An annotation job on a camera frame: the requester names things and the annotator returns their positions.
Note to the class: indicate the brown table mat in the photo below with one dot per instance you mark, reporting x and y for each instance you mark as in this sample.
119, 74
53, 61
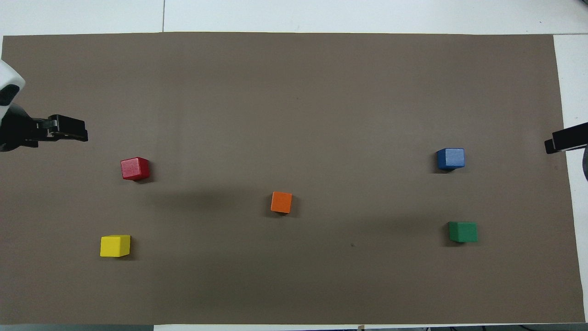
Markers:
294, 115

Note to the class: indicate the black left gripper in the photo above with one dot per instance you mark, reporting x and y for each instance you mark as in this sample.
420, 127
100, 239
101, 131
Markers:
16, 131

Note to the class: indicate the yellow wooden block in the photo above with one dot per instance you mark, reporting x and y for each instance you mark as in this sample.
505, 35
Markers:
115, 246

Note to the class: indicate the orange wooden block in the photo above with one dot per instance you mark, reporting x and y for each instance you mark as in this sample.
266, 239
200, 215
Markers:
281, 202

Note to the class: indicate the green wooden block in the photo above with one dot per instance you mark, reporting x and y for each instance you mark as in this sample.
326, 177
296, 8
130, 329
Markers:
463, 232

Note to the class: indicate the red wooden block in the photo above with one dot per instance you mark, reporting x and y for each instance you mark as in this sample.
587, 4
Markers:
134, 168

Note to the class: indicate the blue wooden block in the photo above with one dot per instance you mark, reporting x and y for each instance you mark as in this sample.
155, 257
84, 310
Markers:
450, 158

